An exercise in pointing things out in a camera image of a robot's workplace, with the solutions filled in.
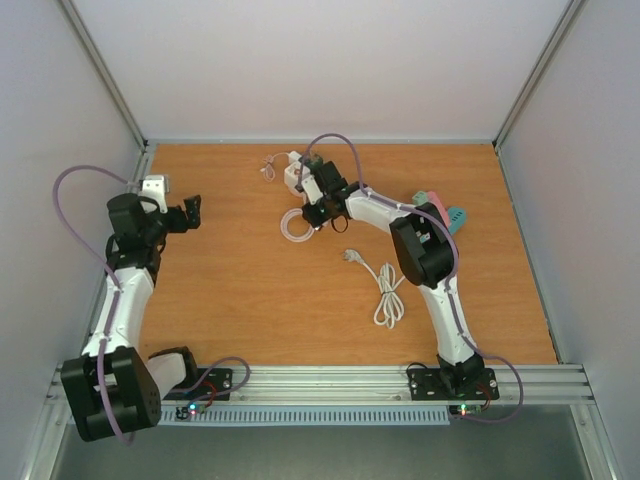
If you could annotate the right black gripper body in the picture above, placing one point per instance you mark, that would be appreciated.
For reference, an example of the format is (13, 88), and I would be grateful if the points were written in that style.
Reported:
(322, 218)

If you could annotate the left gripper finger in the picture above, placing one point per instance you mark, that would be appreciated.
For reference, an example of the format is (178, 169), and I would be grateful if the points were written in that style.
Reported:
(192, 219)
(193, 204)

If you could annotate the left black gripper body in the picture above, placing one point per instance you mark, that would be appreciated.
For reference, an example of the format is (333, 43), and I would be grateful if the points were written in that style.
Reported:
(180, 225)

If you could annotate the white cube socket adapter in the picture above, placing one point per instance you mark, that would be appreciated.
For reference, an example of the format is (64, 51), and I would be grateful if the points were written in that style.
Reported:
(291, 175)

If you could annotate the white usb charger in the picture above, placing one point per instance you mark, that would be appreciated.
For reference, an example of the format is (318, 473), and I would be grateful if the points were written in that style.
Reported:
(294, 157)

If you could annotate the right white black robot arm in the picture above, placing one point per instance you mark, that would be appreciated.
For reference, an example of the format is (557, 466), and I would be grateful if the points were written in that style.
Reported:
(425, 251)

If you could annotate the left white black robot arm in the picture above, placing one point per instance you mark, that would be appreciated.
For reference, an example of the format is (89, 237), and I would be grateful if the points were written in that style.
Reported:
(111, 389)

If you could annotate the light green plug adapter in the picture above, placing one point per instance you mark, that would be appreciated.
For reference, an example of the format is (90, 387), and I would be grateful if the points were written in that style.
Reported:
(419, 198)

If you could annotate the pink triangular power strip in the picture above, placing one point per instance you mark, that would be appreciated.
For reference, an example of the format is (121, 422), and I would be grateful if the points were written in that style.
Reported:
(435, 200)

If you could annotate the teal power strip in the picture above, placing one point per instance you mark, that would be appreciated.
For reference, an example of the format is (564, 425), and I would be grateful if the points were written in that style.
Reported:
(457, 217)

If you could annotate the left controller board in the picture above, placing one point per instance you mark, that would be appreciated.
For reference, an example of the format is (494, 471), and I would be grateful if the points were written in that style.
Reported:
(190, 411)

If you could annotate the controller board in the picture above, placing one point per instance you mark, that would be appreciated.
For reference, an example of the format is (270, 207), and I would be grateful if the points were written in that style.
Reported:
(190, 411)
(466, 410)

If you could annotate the right controller board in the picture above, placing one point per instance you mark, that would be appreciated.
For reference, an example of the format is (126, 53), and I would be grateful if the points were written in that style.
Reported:
(466, 410)

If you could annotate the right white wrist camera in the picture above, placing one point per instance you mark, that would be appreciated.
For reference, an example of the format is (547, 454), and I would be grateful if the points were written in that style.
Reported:
(311, 189)

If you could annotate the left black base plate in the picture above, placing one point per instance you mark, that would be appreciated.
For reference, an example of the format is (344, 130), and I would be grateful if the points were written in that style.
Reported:
(219, 378)

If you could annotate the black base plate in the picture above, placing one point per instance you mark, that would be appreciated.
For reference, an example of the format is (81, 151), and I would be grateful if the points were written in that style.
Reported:
(425, 384)
(219, 378)

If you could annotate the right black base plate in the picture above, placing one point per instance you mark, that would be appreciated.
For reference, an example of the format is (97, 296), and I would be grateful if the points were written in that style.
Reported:
(425, 384)

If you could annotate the grey slotted cable duct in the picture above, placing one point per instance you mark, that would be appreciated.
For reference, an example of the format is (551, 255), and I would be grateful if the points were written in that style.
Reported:
(230, 416)

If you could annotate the aluminium front rail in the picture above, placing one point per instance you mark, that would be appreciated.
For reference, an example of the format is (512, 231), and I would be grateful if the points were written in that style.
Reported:
(382, 385)

